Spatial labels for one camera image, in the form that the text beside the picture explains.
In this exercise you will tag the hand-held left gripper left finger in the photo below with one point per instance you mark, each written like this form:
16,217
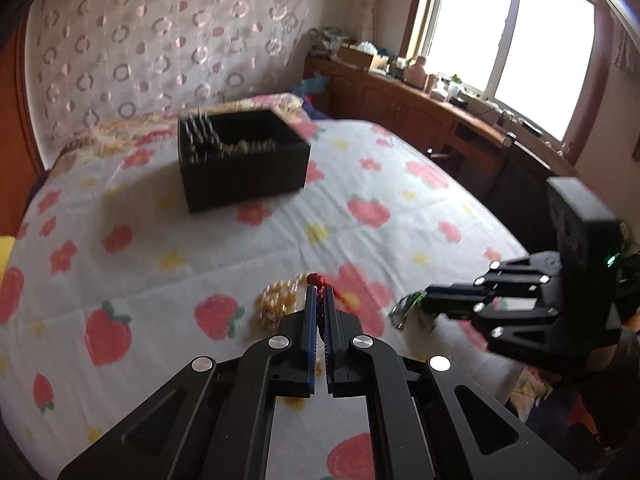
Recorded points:
311,320

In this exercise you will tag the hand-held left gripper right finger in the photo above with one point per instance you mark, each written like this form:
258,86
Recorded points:
330,320

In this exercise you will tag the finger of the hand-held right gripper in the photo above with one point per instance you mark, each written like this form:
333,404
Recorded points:
520,335
520,275

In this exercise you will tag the small red knot charm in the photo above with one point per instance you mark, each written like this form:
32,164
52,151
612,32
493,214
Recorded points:
317,280

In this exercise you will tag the black box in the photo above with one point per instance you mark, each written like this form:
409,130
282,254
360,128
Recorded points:
250,180

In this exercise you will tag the silver rhinestone hair comb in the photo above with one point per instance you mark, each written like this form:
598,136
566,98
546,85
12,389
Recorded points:
200,135

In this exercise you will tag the white bottle with green cap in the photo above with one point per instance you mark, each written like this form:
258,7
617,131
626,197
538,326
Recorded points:
454,87

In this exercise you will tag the beige window curtain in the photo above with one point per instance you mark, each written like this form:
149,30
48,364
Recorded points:
627,45
385,0

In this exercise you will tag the wooden cabinet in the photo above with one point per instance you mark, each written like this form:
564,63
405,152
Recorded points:
400,110

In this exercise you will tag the dark blue cloth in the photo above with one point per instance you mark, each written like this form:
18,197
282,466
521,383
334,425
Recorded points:
315,107

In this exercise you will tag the window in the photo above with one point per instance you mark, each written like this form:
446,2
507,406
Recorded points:
500,35

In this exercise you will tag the pink jar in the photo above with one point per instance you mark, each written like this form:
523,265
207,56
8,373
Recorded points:
415,72

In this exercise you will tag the blue plastic bag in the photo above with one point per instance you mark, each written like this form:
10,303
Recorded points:
310,84

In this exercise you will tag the floral quilt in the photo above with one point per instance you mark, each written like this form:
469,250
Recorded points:
125,135

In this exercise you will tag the cardboard box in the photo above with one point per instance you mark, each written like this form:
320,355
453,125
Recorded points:
355,57

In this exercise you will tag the pile of papers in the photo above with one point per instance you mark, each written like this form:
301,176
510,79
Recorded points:
327,40

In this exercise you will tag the yellow plush toy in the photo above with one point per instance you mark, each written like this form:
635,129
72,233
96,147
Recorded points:
5,255

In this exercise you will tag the circle pattern sheer curtain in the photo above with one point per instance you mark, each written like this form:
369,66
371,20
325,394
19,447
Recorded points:
150,35

